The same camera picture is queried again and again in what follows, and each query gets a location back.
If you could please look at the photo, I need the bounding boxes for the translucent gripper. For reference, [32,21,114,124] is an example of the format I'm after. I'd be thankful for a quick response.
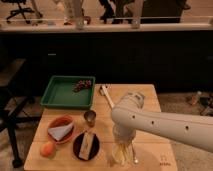
[111,125,138,166]

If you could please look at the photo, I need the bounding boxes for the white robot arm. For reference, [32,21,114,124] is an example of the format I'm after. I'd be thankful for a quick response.
[107,92,213,164]

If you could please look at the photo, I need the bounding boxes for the small metal cup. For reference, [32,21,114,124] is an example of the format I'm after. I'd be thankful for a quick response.
[84,110,96,127]

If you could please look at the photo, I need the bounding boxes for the black round plate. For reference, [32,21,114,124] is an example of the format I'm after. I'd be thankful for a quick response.
[73,132,100,161]

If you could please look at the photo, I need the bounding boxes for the white stick tool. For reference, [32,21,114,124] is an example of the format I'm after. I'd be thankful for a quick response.
[99,85,114,108]

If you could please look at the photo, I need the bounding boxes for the white folded napkin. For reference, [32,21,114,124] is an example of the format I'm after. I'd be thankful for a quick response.
[48,123,74,141]

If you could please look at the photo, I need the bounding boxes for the orange bowl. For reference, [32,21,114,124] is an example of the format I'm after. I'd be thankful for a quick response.
[47,116,74,144]

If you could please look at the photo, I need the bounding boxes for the orange fruit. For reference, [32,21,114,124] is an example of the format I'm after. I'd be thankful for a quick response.
[40,141,56,157]

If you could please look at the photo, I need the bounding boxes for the dark red grapes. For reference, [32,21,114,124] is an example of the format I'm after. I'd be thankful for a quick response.
[73,80,92,92]

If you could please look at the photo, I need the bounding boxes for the green plastic tray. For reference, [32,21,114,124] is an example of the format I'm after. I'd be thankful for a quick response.
[41,75,95,110]

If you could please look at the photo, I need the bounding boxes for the bottle on floor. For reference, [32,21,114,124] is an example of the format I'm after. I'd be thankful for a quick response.
[190,91,202,105]

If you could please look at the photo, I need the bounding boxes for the dark side stool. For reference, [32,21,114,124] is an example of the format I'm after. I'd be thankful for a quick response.
[0,58,42,169]

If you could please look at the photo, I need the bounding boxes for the black office chair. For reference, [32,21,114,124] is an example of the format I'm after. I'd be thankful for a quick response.
[1,0,43,24]

